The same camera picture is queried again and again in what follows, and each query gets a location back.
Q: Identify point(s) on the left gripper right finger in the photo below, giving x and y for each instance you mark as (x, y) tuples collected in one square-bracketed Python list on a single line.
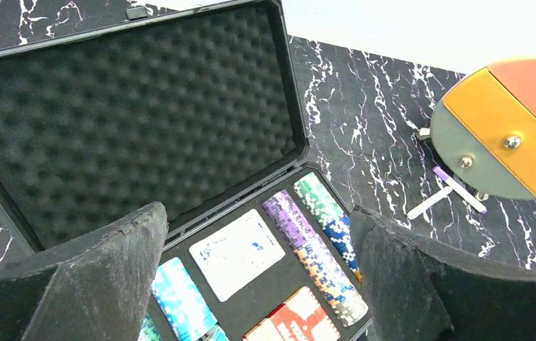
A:
[(421, 289)]

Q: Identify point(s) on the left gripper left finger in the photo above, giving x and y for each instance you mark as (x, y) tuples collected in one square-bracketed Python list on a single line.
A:
[(94, 287)]

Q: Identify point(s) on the red playing card deck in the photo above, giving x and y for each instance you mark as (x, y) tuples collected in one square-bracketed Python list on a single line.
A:
[(299, 318)]

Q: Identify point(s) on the blue playing card deck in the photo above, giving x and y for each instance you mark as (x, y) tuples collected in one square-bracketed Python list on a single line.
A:
[(236, 254)]

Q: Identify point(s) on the purple poker chip stack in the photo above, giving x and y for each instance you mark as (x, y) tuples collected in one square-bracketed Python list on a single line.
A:
[(289, 219)]

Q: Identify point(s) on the black poker set case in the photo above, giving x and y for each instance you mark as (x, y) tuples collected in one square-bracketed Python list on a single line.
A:
[(197, 110)]

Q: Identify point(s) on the teal green chip row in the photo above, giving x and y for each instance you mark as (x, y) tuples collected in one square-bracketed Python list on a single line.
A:
[(149, 331)]

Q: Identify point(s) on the light blue chip row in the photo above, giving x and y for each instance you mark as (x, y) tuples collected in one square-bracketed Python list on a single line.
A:
[(183, 305)]

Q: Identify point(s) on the white purple marker pen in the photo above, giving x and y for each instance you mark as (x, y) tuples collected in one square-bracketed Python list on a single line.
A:
[(460, 190)]

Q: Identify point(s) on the green blue chip row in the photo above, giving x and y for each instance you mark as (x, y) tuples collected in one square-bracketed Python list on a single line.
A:
[(330, 216)]

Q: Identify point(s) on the round pastel drawer box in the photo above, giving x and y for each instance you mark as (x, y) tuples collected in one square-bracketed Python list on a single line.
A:
[(484, 130)]

